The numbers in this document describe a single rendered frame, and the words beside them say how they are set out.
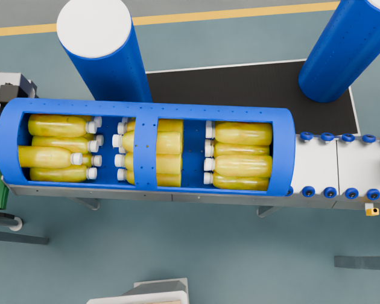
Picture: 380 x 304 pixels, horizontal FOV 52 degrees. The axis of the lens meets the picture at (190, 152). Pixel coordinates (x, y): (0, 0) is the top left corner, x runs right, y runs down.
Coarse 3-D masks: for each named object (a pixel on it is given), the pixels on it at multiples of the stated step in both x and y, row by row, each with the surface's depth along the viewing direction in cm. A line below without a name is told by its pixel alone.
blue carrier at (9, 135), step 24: (0, 120) 115; (24, 120) 130; (120, 120) 138; (144, 120) 115; (192, 120) 136; (216, 120) 117; (240, 120) 116; (264, 120) 116; (288, 120) 116; (0, 144) 114; (24, 144) 131; (144, 144) 113; (192, 144) 141; (288, 144) 113; (0, 168) 117; (24, 168) 132; (120, 168) 138; (144, 168) 115; (192, 168) 139; (288, 168) 113; (192, 192) 125; (216, 192) 123; (240, 192) 121; (264, 192) 121
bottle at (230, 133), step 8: (216, 128) 125; (224, 128) 123; (232, 128) 123; (240, 128) 123; (248, 128) 123; (256, 128) 123; (264, 128) 123; (216, 136) 125; (224, 136) 123; (232, 136) 123; (240, 136) 123; (248, 136) 123; (256, 136) 123; (264, 136) 123; (240, 144) 126; (248, 144) 125; (256, 144) 125; (264, 144) 125
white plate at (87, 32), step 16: (80, 0) 148; (96, 0) 148; (112, 0) 148; (64, 16) 146; (80, 16) 146; (96, 16) 146; (112, 16) 146; (128, 16) 146; (64, 32) 145; (80, 32) 145; (96, 32) 145; (112, 32) 145; (128, 32) 145; (80, 48) 143; (96, 48) 143; (112, 48) 143
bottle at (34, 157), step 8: (24, 152) 122; (32, 152) 122; (40, 152) 122; (48, 152) 122; (56, 152) 122; (64, 152) 122; (24, 160) 122; (32, 160) 122; (40, 160) 121; (48, 160) 121; (56, 160) 121; (64, 160) 122; (72, 160) 123; (56, 168) 124
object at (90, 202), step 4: (76, 200) 195; (80, 200) 194; (84, 200) 200; (88, 200) 207; (92, 200) 216; (96, 200) 224; (84, 204) 211; (88, 204) 210; (92, 204) 216; (96, 204) 224; (92, 208) 227; (96, 208) 226
